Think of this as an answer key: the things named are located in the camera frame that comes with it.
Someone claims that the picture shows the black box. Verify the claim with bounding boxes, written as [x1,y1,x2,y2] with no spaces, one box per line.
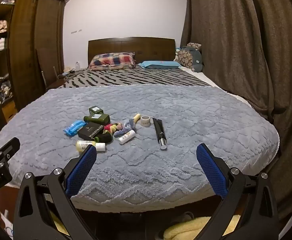
[77,122,109,142]

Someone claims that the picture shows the dark green plain bottle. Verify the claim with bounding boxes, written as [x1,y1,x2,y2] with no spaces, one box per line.
[93,133,113,143]

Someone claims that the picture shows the dark wooden headboard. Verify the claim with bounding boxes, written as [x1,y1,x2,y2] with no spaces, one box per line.
[88,37,176,67]

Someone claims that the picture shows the yellow fluffy cloth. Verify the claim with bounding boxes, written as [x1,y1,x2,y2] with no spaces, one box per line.
[163,216,239,240]

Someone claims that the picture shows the zebra striped blanket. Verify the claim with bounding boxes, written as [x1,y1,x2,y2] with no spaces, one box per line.
[56,65,211,89]

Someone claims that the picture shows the blue-grey scrunchie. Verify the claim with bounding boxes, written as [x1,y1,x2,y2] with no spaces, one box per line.
[114,119,138,138]

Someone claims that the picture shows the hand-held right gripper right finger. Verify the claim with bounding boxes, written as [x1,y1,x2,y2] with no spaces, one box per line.
[196,144,280,240]

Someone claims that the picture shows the brown wooden wardrobe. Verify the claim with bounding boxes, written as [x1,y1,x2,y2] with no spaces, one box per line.
[0,0,67,122]

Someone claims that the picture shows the white bottle with orange print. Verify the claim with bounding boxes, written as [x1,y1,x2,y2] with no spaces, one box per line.
[118,130,136,145]

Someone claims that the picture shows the pale yellow bottle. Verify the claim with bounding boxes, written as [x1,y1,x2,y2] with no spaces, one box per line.
[76,140,96,153]

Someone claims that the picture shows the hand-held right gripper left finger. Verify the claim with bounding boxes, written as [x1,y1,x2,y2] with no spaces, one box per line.
[12,144,98,240]

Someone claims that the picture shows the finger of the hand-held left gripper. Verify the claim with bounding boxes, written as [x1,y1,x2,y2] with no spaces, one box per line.
[0,137,21,164]

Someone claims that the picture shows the blue pillow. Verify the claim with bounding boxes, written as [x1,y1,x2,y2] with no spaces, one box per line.
[138,60,183,70]

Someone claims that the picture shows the black tube with silver cap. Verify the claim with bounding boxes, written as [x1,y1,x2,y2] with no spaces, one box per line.
[152,117,167,151]

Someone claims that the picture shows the plaid pillow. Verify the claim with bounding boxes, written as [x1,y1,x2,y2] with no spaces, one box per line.
[88,52,136,70]

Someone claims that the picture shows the brown curtain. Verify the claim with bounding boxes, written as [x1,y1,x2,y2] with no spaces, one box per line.
[180,0,292,222]

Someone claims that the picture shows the bedside table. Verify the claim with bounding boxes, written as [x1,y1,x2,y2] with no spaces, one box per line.
[46,67,89,91]

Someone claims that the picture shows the colourful hair ties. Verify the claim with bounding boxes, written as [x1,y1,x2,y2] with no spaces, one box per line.
[103,122,124,134]

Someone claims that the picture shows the grey-blue plush blanket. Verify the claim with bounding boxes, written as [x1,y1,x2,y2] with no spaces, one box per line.
[0,84,280,205]

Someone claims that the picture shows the white paper booklet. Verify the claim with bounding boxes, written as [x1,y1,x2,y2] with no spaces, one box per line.
[0,209,15,238]

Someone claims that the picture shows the blue wipes packet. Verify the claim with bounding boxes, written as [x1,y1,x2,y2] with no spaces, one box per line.
[63,120,88,137]

